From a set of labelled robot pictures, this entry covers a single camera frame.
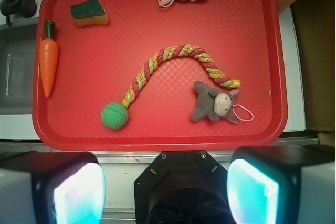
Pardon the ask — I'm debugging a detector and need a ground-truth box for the green and yellow sponge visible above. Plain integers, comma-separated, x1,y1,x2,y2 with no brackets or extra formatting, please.
70,0,109,27

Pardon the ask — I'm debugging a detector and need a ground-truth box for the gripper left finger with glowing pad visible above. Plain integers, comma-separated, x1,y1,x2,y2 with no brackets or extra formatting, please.
1,151,106,223

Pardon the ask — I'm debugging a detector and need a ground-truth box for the cardboard box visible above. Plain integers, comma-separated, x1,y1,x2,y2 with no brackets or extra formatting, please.
277,0,335,146

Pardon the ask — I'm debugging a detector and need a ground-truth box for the rope toy with green ball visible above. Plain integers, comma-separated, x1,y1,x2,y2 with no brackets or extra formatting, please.
100,44,242,130

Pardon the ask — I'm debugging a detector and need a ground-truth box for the orange toy carrot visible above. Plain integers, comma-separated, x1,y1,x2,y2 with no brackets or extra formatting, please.
39,20,59,98

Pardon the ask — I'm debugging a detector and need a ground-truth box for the grey plush donkey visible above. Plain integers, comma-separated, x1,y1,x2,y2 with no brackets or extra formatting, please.
191,81,254,124

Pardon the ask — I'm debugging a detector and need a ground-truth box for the red plastic tray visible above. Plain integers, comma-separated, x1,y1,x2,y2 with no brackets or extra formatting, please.
33,0,288,151

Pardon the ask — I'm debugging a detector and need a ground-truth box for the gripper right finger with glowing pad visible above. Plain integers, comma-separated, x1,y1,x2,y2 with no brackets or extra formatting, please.
227,145,335,223

